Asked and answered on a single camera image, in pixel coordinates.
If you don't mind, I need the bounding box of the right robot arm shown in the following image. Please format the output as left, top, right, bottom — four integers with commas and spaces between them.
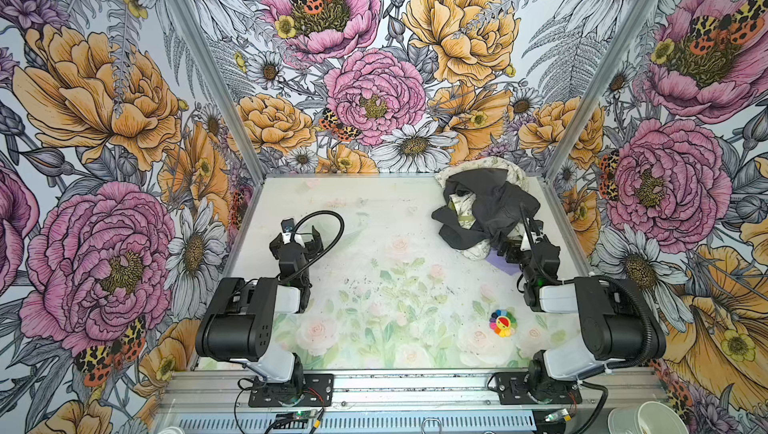
496, 236, 666, 403

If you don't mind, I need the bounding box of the purple cloth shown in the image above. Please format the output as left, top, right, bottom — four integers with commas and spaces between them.
486, 251, 521, 276

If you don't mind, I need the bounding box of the green circuit board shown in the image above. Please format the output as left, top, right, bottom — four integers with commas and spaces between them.
274, 410, 319, 429

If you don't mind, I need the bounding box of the dark grey cloth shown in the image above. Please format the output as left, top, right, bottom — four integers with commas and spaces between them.
431, 168, 541, 250

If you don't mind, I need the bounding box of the white green patterned cloth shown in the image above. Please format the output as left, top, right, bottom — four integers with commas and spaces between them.
434, 156, 529, 261

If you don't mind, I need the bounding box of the aluminium front rail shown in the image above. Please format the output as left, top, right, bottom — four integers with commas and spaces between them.
152, 367, 667, 434

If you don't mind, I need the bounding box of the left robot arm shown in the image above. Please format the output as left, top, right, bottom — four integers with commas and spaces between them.
195, 230, 323, 384

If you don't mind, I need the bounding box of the rainbow flower toy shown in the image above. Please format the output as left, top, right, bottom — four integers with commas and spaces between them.
489, 309, 517, 338

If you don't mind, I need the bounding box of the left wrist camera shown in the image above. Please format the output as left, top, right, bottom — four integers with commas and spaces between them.
280, 218, 295, 233

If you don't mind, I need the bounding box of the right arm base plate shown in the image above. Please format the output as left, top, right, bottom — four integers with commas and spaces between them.
486, 371, 582, 405

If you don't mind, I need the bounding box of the white cup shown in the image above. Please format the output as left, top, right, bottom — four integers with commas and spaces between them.
607, 401, 688, 434

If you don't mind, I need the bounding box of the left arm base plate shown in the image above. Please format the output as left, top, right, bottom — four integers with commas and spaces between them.
248, 373, 335, 408

